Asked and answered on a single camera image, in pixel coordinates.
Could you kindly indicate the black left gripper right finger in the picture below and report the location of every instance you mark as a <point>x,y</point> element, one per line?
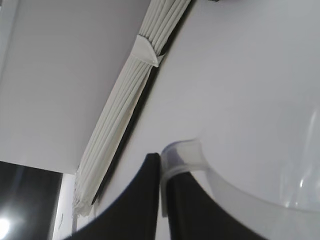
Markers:
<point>195,215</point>

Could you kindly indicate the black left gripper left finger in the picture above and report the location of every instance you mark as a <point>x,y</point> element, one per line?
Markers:
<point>135,212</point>

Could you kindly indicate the clear plastic measuring cup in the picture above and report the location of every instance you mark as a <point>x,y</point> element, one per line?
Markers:
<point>185,155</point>

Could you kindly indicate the white pleated curtain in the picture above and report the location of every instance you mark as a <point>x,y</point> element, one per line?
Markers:
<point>115,117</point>

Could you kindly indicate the dark glass window pane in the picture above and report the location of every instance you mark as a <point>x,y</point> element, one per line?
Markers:
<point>27,190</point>

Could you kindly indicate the white curtain tie band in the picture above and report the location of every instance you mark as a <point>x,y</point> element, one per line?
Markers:
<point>143,48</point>

